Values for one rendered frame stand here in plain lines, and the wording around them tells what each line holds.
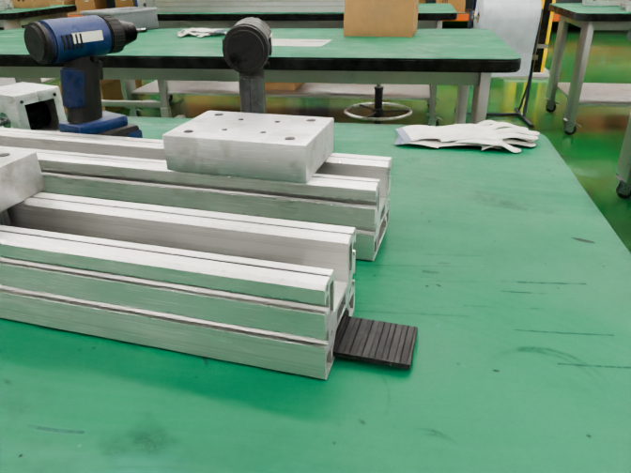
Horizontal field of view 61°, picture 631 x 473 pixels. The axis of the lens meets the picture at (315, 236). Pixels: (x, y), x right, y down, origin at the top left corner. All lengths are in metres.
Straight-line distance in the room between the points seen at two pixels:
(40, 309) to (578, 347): 0.45
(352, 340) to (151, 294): 0.16
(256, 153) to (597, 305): 0.36
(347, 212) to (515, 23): 3.57
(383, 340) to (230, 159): 0.25
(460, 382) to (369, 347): 0.07
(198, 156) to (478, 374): 0.35
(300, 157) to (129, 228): 0.18
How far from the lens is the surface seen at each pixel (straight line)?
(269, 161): 0.55
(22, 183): 0.58
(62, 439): 0.42
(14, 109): 1.06
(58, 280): 0.49
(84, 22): 0.92
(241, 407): 0.41
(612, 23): 3.98
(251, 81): 0.75
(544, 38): 6.15
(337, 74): 2.04
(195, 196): 0.61
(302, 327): 0.40
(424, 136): 0.96
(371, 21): 2.50
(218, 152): 0.57
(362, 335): 0.45
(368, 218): 0.55
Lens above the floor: 1.06
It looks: 27 degrees down
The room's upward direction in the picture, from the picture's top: 1 degrees counter-clockwise
